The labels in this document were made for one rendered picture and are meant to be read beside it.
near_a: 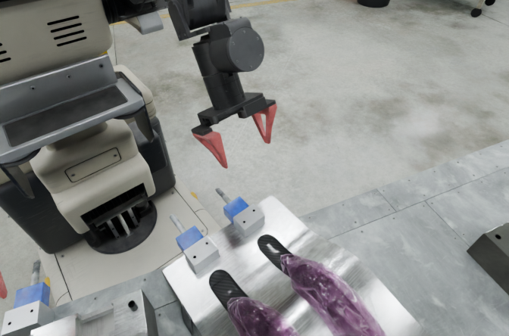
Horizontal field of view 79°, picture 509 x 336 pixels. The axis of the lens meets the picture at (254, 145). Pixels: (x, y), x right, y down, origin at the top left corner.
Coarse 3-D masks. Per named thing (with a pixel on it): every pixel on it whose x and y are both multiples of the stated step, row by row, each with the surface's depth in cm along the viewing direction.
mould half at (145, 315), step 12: (120, 300) 47; (144, 300) 48; (120, 312) 46; (132, 312) 46; (144, 312) 46; (48, 324) 45; (60, 324) 45; (72, 324) 45; (120, 324) 45; (132, 324) 45; (144, 324) 45; (156, 324) 53
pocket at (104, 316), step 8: (112, 304) 47; (96, 312) 47; (104, 312) 48; (112, 312) 48; (80, 320) 46; (88, 320) 47; (96, 320) 48; (104, 320) 48; (112, 320) 48; (80, 328) 46; (88, 328) 47; (96, 328) 47; (104, 328) 47; (112, 328) 47
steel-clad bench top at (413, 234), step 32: (480, 160) 80; (384, 192) 73; (416, 192) 73; (448, 192) 73; (480, 192) 73; (320, 224) 67; (352, 224) 67; (384, 224) 67; (416, 224) 67; (448, 224) 67; (480, 224) 67; (384, 256) 62; (416, 256) 62; (448, 256) 62; (128, 288) 57; (160, 288) 57; (416, 288) 57; (448, 288) 57; (480, 288) 57; (160, 320) 53; (416, 320) 53; (448, 320) 53; (480, 320) 53
